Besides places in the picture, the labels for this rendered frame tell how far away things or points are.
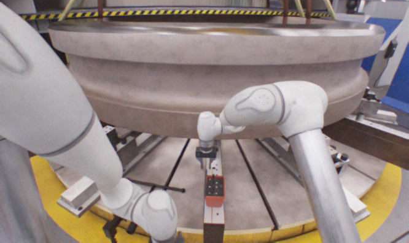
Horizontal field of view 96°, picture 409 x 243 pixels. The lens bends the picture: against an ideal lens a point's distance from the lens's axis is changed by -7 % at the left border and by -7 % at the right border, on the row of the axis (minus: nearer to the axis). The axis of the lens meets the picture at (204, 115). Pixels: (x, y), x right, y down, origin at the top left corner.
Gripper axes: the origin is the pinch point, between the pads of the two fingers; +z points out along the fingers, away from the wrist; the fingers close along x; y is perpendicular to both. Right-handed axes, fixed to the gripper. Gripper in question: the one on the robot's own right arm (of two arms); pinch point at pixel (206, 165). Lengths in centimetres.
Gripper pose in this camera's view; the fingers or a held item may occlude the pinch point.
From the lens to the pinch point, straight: 132.9
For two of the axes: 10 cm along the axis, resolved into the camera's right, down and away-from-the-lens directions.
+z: -0.1, 8.8, 4.8
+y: -0.6, 4.8, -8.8
